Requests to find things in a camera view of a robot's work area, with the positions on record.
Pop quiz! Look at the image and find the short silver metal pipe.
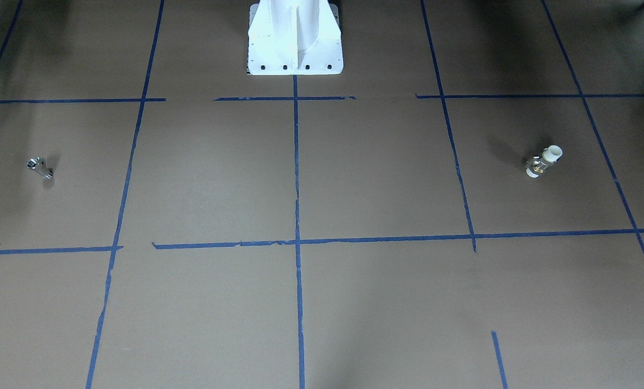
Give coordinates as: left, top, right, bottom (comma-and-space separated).
26, 157, 53, 180

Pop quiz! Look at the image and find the white camera stand pedestal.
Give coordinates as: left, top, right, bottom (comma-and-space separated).
246, 1, 344, 76

